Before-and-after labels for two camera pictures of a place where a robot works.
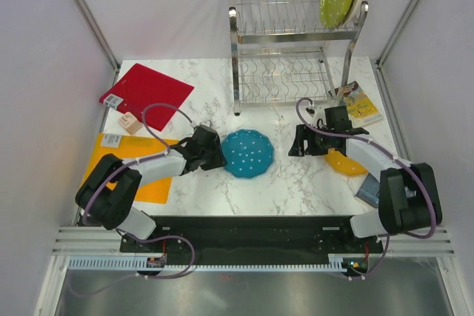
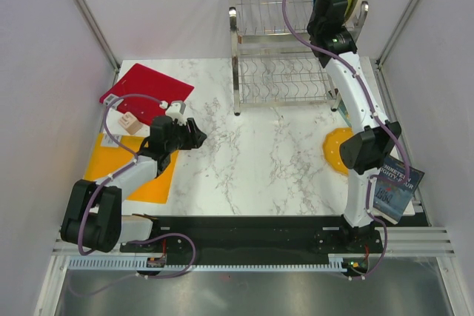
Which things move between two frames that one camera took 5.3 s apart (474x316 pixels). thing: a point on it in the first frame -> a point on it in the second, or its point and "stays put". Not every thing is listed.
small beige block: [129, 123] stays put
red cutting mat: [142, 86] stays put
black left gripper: [219, 160] -> [195, 139]
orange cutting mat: [127, 148] stays put
